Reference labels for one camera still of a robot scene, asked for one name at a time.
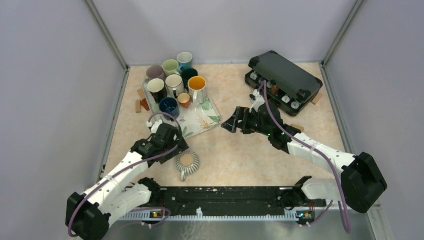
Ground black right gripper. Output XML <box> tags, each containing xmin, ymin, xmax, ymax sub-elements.
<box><xmin>221</xmin><ymin>106</ymin><xmax>272</xmax><ymax>137</ymax></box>

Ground striped grey white mug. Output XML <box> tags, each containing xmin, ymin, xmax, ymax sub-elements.
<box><xmin>175</xmin><ymin>150</ymin><xmax>201</xmax><ymax>182</ymax></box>

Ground navy blue mug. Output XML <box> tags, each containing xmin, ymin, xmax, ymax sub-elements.
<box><xmin>159</xmin><ymin>97</ymin><xmax>180</xmax><ymax>119</ymax></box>

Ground small orange mug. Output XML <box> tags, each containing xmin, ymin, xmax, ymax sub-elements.
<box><xmin>177</xmin><ymin>92</ymin><xmax>191</xmax><ymax>109</ymax></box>

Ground clear floral glass jar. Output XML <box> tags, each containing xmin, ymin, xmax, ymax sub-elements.
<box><xmin>188</xmin><ymin>76</ymin><xmax>208</xmax><ymax>107</ymax></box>

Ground black mug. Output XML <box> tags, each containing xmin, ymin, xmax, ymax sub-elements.
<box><xmin>147</xmin><ymin>78</ymin><xmax>168</xmax><ymax>104</ymax></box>

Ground white ribbed mug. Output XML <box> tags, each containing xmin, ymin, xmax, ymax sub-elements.
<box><xmin>165</xmin><ymin>74</ymin><xmax>186</xmax><ymax>99</ymax></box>

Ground dark green mug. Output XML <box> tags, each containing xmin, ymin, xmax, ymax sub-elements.
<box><xmin>181</xmin><ymin>68</ymin><xmax>199</xmax><ymax>90</ymax></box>

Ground lilac purple mug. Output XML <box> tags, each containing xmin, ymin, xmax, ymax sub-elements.
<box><xmin>146</xmin><ymin>65</ymin><xmax>166</xmax><ymax>81</ymax></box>

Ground light green mug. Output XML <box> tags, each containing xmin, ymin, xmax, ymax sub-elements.
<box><xmin>162</xmin><ymin>59</ymin><xmax>181</xmax><ymax>77</ymax></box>

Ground light blue mug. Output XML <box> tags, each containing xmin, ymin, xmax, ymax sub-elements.
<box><xmin>176</xmin><ymin>52</ymin><xmax>193</xmax><ymax>72</ymax></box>

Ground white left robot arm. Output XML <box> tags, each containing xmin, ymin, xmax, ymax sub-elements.
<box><xmin>65</xmin><ymin>120</ymin><xmax>189</xmax><ymax>240</ymax></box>

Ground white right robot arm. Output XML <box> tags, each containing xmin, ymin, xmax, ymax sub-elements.
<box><xmin>221</xmin><ymin>104</ymin><xmax>388</xmax><ymax>214</ymax></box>

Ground white floral tray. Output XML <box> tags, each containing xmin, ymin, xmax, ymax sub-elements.
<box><xmin>142</xmin><ymin>79</ymin><xmax>222</xmax><ymax>140</ymax></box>

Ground wooden blocks beside tray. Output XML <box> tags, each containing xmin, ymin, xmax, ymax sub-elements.
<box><xmin>135</xmin><ymin>88</ymin><xmax>150</xmax><ymax>114</ymax></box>

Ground black poker chip case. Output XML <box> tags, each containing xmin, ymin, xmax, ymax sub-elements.
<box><xmin>245</xmin><ymin>50</ymin><xmax>323</xmax><ymax>117</ymax></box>

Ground wooden block behind case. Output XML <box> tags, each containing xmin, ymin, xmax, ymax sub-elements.
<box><xmin>311</xmin><ymin>93</ymin><xmax>324</xmax><ymax>106</ymax></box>

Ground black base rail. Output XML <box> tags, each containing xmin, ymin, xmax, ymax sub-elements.
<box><xmin>138</xmin><ymin>177</ymin><xmax>327</xmax><ymax>217</ymax></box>

